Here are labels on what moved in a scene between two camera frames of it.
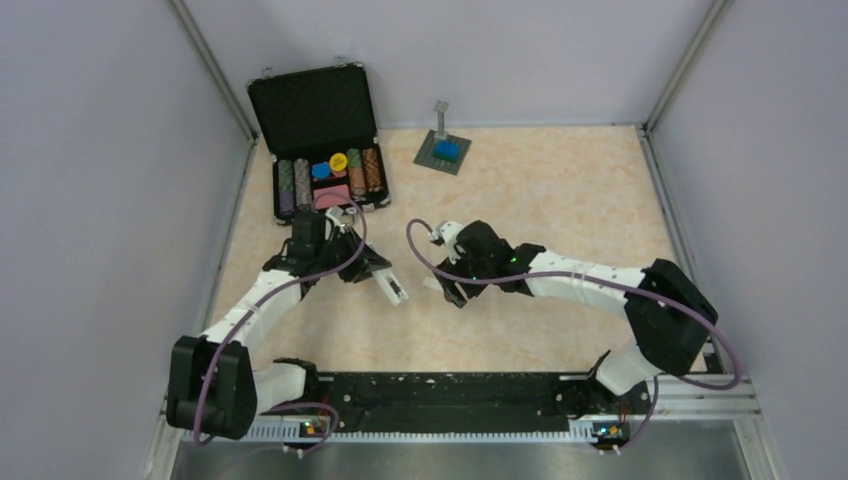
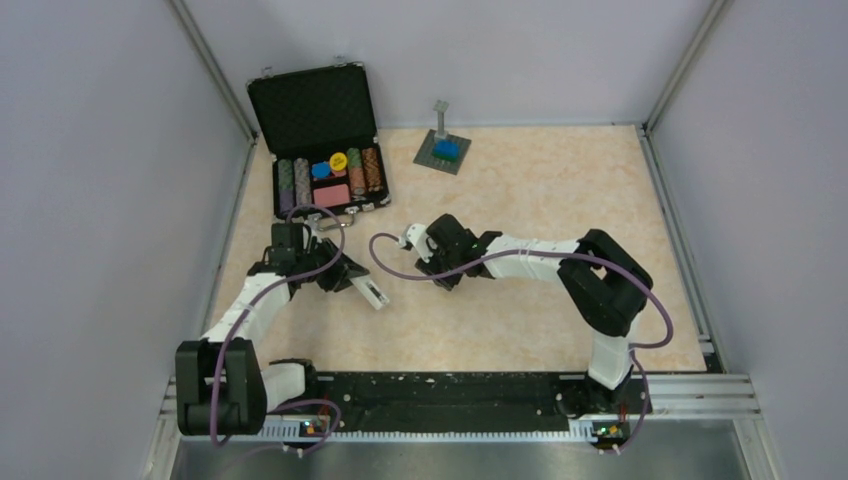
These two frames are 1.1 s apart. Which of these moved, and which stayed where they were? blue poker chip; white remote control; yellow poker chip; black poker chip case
Moved: white remote control
Stayed: yellow poker chip; black poker chip case; blue poker chip
